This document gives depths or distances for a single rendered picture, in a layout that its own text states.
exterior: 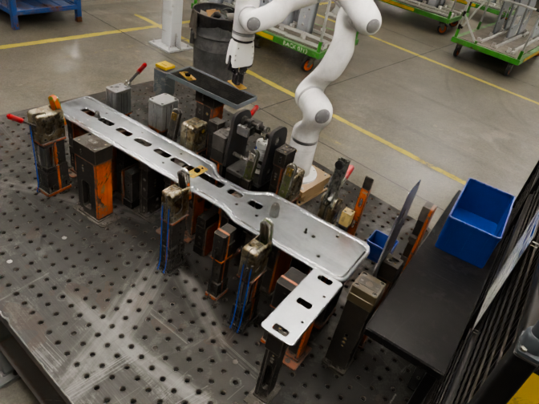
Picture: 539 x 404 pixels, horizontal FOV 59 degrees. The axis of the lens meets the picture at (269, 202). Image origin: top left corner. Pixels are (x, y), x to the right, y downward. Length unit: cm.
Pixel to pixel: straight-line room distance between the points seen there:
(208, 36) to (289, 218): 315
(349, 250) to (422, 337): 37
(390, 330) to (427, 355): 11
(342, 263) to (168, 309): 60
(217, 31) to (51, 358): 348
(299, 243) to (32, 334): 85
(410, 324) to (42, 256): 125
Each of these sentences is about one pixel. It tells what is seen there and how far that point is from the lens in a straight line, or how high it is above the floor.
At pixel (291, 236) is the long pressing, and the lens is 154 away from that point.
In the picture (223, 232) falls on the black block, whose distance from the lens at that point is 152.
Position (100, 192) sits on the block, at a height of 84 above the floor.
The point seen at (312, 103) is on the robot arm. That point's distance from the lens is 199.
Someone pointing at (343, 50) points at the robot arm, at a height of 139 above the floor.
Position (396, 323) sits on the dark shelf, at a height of 103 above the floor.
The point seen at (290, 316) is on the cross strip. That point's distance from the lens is 130.
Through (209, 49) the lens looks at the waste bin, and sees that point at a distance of 463.
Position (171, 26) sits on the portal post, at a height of 26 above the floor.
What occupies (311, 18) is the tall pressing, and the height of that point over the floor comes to 48.
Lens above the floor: 197
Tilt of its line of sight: 36 degrees down
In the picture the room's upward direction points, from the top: 12 degrees clockwise
